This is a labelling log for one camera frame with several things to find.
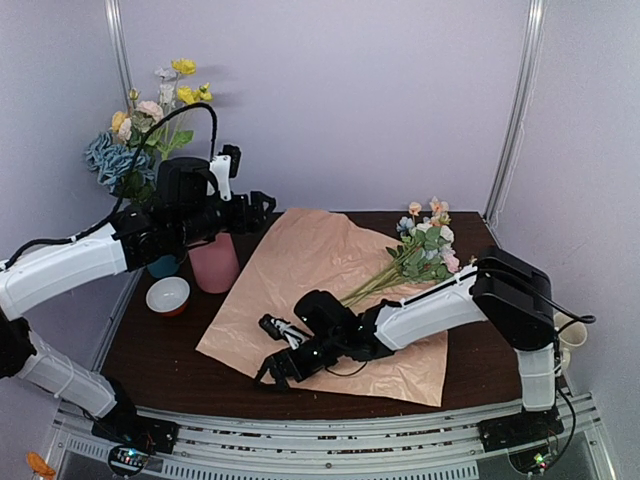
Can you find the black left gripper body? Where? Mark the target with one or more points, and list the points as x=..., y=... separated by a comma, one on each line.
x=236, y=223

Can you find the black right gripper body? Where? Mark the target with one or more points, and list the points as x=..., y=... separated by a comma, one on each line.
x=292, y=362

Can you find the pink tissue paper sheet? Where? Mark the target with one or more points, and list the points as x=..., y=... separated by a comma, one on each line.
x=308, y=261

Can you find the flower bunch pink blue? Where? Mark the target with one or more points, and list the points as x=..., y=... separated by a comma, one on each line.
x=425, y=253

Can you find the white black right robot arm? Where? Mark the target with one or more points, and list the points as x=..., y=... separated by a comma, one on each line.
x=511, y=294

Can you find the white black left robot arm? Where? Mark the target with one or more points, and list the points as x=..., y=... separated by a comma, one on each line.
x=193, y=204

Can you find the pink tall vase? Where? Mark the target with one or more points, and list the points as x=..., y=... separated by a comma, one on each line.
x=215, y=265

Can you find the teal frosted vase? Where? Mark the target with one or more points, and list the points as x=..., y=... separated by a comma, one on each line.
x=165, y=266

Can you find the artificial flowers in teal vase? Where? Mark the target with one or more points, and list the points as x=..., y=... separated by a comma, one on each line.
x=125, y=158

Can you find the white bowl orange outside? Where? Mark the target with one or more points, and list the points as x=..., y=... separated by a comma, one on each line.
x=169, y=296

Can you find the floral ceramic mug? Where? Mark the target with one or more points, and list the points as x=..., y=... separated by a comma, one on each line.
x=571, y=338

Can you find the orange object at corner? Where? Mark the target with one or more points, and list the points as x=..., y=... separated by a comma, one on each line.
x=39, y=466

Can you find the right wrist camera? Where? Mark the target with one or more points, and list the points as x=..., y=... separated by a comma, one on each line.
x=280, y=329

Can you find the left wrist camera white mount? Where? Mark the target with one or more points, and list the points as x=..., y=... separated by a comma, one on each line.
x=224, y=166

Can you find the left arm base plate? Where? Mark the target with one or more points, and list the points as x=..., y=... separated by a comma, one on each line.
x=146, y=434

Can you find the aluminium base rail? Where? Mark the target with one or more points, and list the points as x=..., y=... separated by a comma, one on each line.
x=444, y=445

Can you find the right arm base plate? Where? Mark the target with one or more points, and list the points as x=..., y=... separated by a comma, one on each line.
x=518, y=429

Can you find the left aluminium frame post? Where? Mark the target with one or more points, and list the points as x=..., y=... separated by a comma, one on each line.
x=118, y=42

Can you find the aluminium frame post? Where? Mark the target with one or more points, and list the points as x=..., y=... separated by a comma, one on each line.
x=515, y=127
x=118, y=42

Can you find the right aluminium frame post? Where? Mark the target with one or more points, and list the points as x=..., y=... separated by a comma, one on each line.
x=515, y=127

